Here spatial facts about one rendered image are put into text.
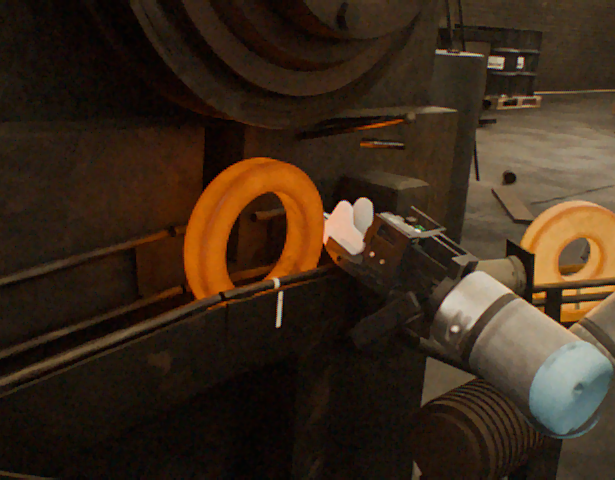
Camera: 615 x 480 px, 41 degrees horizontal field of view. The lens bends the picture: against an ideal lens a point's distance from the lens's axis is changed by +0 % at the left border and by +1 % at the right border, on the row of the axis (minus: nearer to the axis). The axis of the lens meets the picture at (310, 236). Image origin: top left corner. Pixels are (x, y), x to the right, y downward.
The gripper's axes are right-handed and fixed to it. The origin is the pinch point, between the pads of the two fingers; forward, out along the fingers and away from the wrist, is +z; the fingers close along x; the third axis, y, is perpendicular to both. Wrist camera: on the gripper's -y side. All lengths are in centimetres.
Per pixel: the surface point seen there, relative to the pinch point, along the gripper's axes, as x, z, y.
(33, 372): 41.0, -6.5, -4.4
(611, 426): -132, -18, -73
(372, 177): -9.0, 1.6, 4.8
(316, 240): 4.8, -3.3, 0.6
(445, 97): -224, 122, -44
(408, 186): -9.9, -3.4, 6.2
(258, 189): 14.5, -1.0, 7.1
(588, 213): -30.4, -18.3, 8.1
